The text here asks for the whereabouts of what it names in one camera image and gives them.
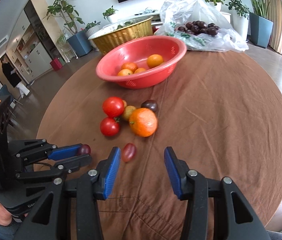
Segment green leafy vegetables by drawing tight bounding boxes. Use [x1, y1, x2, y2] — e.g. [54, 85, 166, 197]
[116, 20, 134, 28]

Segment mandarin with green stem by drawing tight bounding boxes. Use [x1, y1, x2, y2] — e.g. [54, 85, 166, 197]
[129, 108, 158, 137]

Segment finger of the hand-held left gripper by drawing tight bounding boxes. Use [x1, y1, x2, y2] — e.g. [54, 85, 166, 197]
[8, 139, 83, 165]
[15, 154, 93, 188]

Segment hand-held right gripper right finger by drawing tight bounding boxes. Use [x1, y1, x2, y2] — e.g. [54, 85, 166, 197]
[164, 147, 271, 240]

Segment tall plant in blue pot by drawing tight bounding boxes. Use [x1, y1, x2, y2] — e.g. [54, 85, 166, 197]
[43, 0, 93, 58]

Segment red floor box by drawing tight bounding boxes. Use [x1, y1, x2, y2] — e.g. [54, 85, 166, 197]
[50, 58, 64, 71]

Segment clear plastic bag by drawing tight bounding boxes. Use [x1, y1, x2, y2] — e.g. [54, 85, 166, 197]
[154, 0, 249, 53]

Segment plant in white ribbed pot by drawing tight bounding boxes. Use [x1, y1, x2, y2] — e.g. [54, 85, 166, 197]
[84, 21, 101, 40]

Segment yellow orange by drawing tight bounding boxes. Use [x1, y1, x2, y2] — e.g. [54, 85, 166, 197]
[147, 54, 164, 68]

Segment gold foil basin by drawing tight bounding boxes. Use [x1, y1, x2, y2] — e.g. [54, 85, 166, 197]
[88, 16, 154, 55]

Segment bushy plant in white pot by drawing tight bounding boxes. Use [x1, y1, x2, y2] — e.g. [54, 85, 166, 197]
[224, 0, 250, 40]

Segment blue chair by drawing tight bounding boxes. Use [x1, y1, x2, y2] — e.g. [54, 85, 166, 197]
[0, 84, 23, 120]

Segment dark plum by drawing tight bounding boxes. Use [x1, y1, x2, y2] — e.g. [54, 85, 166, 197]
[141, 100, 159, 113]

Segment dark glass cabinet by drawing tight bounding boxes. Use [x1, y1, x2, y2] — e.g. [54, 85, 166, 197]
[24, 0, 68, 63]

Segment small dark grape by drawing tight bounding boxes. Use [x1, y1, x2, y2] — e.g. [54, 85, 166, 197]
[78, 144, 91, 155]

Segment brown tablecloth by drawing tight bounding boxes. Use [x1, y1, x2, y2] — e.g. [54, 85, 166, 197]
[36, 36, 282, 240]

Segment small yellowish fruit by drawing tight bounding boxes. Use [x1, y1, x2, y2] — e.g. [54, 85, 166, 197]
[121, 105, 137, 122]

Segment small plant in white pot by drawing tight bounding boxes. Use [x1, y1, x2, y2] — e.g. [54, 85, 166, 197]
[103, 5, 119, 23]
[205, 0, 227, 12]

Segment large-leaf plant in blue pot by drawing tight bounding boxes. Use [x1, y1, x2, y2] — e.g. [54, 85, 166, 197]
[231, 0, 274, 49]

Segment red plastic basin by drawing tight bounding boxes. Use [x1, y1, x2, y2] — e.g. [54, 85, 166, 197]
[96, 35, 188, 89]

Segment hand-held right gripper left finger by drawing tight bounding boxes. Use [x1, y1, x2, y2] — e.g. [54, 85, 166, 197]
[14, 146, 121, 240]

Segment beige wall cabinet unit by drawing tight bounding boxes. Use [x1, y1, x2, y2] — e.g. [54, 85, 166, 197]
[6, 17, 57, 80]

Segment green printed plastic bag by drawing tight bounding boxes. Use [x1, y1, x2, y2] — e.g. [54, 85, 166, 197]
[173, 31, 208, 50]

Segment beige curtain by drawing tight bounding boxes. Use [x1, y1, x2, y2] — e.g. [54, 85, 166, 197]
[263, 0, 282, 53]

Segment spindly plant on white rack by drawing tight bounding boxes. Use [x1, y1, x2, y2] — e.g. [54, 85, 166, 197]
[56, 30, 75, 60]

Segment white television cabinet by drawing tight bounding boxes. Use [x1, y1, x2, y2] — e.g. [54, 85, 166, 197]
[131, 9, 163, 23]

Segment red grape tomato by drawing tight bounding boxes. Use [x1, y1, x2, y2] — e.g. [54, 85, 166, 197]
[122, 143, 137, 163]

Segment pile of dark plums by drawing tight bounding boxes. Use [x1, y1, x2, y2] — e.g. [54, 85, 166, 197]
[177, 20, 221, 36]

